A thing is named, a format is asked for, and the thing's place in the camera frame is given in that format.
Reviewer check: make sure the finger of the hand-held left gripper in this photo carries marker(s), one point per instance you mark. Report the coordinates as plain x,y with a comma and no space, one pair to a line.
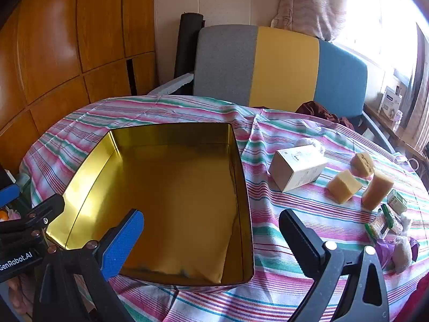
7,195
43,209

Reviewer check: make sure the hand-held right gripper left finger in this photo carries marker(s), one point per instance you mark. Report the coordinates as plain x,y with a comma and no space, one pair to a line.
124,241

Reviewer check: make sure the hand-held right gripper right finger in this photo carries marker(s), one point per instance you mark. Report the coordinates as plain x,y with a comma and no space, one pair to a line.
301,238

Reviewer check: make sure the gold tin box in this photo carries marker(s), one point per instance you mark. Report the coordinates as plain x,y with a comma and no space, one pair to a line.
167,191

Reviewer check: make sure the small yellow sponge block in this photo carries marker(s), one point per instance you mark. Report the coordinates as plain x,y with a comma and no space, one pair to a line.
343,187

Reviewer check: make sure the white cardboard box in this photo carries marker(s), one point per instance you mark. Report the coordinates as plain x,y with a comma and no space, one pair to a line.
296,169

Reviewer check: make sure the green-edged snack packet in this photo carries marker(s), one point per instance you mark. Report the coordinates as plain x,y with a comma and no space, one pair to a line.
382,223

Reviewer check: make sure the purple packet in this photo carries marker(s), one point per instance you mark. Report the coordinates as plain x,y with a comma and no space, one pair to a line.
383,254

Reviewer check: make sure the tall yellow sponge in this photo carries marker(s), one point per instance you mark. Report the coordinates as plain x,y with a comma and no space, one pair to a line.
377,189

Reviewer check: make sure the white sock ball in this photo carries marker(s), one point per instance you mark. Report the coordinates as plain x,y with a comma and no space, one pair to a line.
311,143

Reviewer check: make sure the notched yellow sponge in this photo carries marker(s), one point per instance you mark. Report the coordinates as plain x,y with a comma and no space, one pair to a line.
362,165

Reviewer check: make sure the small green box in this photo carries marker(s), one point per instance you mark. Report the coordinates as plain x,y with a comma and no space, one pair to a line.
398,202

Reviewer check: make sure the small white sock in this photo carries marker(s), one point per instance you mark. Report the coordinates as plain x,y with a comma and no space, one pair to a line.
405,222

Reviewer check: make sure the person's left hand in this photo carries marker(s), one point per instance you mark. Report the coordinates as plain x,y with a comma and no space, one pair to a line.
20,295

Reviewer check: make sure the orange ball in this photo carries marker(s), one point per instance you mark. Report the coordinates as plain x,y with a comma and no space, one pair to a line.
2,215

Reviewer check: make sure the striped tablecloth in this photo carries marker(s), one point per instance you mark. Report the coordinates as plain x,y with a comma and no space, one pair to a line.
264,191

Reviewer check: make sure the dark red cloth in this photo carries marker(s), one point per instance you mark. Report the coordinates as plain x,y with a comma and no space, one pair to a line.
321,112

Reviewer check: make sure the person's red clothing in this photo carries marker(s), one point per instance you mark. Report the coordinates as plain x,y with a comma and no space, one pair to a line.
420,295

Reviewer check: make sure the wooden side desk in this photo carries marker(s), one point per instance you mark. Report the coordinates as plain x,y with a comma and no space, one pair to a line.
385,129

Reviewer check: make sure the white boxes on desk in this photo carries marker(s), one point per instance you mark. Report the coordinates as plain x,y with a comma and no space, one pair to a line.
390,102

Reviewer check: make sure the wooden wardrobe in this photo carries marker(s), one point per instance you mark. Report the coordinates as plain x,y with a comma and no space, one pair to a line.
67,40

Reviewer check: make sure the grey yellow blue chair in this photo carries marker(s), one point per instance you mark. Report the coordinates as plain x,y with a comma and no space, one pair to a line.
285,67

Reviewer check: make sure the striped brown curtain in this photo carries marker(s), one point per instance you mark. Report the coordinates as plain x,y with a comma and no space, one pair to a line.
420,107

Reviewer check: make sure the black rolled mat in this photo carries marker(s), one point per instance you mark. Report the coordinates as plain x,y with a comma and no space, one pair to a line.
187,43

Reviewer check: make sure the pink patterned curtain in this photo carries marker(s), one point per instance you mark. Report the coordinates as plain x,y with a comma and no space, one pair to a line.
311,3

